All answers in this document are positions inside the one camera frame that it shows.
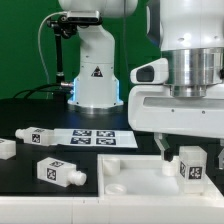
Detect white L-shaped fence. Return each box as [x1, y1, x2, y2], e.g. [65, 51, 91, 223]
[0, 196, 224, 224]

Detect black camera stand pole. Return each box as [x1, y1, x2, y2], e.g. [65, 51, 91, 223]
[47, 16, 77, 83]

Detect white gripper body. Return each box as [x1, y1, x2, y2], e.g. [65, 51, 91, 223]
[128, 84, 224, 139]

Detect white square table top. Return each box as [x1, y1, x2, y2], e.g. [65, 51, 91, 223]
[97, 154, 223, 199]

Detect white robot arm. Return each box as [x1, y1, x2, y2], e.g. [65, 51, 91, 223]
[59, 0, 224, 159]

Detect silver background camera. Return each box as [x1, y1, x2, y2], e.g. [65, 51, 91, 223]
[66, 11, 100, 24]

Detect white marker sheet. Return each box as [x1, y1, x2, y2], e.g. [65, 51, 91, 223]
[53, 129, 137, 148]

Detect white camera cable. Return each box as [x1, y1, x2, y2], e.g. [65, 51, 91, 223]
[37, 11, 69, 85]

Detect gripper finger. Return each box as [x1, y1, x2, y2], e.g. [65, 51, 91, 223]
[218, 139, 224, 170]
[154, 133, 174, 162]

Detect black base cables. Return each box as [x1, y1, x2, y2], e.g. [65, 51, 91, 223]
[12, 82, 74, 100]

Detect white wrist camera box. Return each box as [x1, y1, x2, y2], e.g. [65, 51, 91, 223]
[130, 58, 169, 85]

